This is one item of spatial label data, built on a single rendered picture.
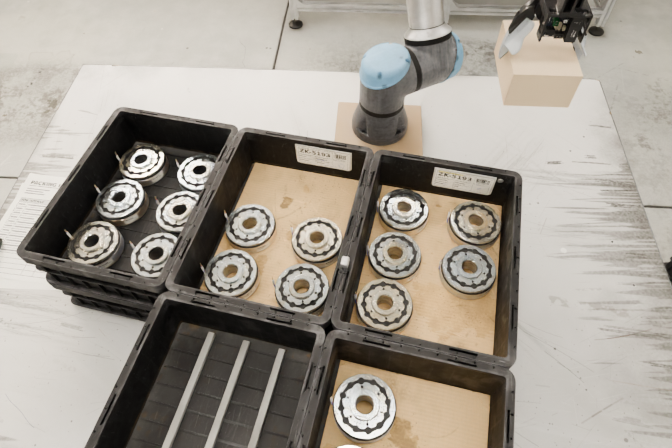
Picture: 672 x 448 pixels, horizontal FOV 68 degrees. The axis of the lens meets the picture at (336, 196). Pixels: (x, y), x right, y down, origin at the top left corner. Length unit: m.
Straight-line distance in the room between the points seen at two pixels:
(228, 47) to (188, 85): 1.32
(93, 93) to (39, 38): 1.73
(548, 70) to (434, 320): 0.50
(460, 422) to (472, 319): 0.18
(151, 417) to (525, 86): 0.87
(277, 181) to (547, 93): 0.58
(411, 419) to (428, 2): 0.88
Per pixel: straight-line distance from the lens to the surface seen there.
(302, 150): 1.09
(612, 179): 1.45
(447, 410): 0.92
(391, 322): 0.92
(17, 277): 1.37
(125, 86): 1.68
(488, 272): 1.00
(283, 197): 1.10
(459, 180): 1.07
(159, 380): 0.98
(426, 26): 1.26
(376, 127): 1.29
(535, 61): 1.00
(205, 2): 3.30
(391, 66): 1.20
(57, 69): 3.12
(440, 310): 0.98
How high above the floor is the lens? 1.72
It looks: 54 degrees down
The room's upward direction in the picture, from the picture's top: 3 degrees counter-clockwise
